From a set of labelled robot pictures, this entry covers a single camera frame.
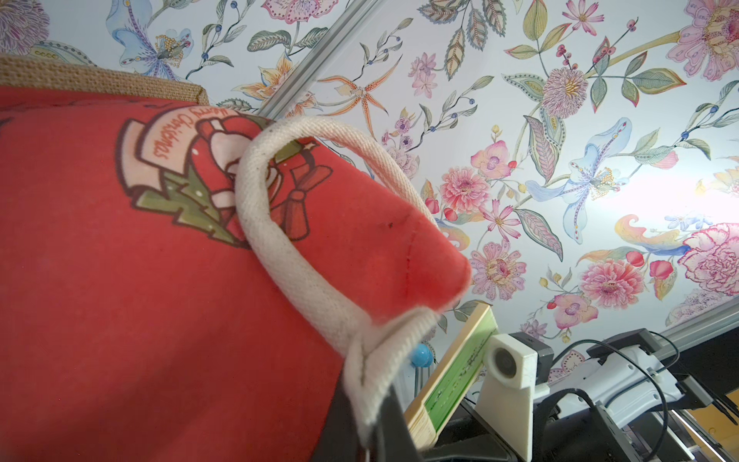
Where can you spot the red burlap tote bag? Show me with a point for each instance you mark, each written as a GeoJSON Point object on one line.
{"type": "Point", "coordinates": [182, 282]}

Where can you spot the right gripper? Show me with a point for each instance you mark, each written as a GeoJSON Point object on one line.
{"type": "Point", "coordinates": [467, 437]}

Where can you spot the green fan laid crosswise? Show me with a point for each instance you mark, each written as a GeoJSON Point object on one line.
{"type": "Point", "coordinates": [453, 377]}

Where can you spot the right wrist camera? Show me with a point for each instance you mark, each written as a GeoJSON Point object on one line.
{"type": "Point", "coordinates": [517, 368]}

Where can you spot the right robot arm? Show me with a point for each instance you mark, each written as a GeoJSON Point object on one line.
{"type": "Point", "coordinates": [616, 405]}

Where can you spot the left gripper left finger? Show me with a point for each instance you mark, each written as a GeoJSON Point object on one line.
{"type": "Point", "coordinates": [339, 440]}

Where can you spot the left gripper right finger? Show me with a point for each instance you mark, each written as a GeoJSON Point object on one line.
{"type": "Point", "coordinates": [391, 440]}

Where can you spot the blue object right edge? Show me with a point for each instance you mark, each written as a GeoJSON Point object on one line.
{"type": "Point", "coordinates": [423, 356]}

